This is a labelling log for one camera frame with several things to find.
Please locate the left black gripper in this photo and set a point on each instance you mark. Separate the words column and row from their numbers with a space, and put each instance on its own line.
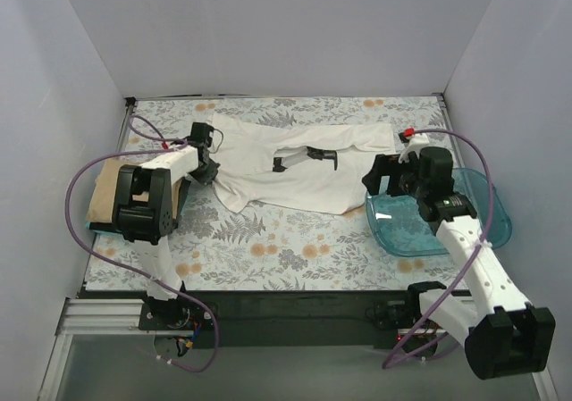
column 208, row 169

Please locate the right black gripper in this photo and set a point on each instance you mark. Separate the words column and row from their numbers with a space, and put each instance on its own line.
column 386, row 174

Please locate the white t shirt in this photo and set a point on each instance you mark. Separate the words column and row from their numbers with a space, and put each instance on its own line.
column 316, row 168

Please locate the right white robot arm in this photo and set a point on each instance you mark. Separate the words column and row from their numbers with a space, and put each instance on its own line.
column 505, row 334

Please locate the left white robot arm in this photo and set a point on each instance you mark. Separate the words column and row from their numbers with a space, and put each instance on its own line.
column 145, row 215

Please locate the floral patterned table mat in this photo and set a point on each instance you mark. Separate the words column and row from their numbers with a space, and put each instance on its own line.
column 274, row 248

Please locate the folded beige t shirt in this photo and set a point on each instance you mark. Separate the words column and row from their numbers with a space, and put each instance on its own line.
column 102, row 201

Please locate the folded teal black t shirt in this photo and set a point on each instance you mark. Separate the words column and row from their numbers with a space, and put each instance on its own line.
column 102, row 228

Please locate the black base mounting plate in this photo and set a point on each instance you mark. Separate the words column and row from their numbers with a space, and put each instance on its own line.
column 289, row 318

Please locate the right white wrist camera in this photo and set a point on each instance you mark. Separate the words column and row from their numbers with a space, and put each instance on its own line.
column 413, row 142

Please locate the aluminium front frame rail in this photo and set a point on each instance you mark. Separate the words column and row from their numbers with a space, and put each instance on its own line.
column 101, row 354

